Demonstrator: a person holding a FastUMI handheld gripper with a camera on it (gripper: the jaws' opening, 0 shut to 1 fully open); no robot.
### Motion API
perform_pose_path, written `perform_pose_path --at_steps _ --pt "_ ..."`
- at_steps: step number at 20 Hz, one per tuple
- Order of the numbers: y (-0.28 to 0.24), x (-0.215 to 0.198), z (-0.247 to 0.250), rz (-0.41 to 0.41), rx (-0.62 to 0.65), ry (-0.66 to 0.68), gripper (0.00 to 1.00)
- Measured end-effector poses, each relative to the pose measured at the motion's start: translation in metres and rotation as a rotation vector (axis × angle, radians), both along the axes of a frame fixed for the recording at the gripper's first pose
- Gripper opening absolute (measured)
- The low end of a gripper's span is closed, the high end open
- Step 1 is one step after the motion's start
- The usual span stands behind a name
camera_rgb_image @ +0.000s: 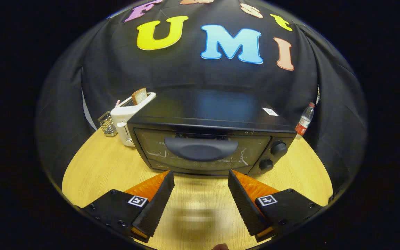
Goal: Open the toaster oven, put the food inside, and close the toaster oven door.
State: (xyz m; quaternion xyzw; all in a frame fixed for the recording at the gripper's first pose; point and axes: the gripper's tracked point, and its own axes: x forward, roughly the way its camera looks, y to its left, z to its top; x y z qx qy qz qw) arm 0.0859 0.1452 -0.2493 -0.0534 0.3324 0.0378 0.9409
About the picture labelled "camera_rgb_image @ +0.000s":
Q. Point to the white pop-up toaster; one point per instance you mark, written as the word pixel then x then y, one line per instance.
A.
pixel 120 116

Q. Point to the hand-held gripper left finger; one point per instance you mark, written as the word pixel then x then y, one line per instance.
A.
pixel 156 208

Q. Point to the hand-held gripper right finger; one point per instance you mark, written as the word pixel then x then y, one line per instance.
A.
pixel 243 208

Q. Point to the clear plastic water bottle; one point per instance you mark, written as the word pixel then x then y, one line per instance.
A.
pixel 304 123

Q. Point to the black toaster oven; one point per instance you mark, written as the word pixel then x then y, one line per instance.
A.
pixel 214 104

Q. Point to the brown bread slice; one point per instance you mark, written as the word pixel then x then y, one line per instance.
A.
pixel 139 96

